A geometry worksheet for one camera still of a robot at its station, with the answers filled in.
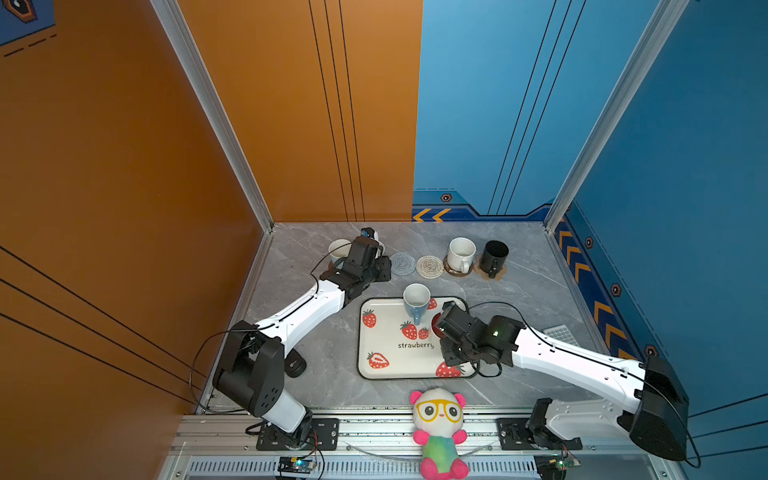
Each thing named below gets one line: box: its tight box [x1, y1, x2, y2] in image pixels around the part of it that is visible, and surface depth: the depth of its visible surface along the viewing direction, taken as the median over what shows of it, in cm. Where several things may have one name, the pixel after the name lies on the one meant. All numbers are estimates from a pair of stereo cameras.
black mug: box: [479, 240, 510, 279], surface depth 101 cm
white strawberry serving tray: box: [357, 297, 474, 379], surface depth 90 cm
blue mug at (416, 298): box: [402, 283, 431, 326], surface depth 91 cm
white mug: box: [447, 236, 477, 274], surface depth 102 cm
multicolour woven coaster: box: [416, 255, 444, 279], surface depth 108 cm
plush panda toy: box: [410, 387, 470, 480], surface depth 71 cm
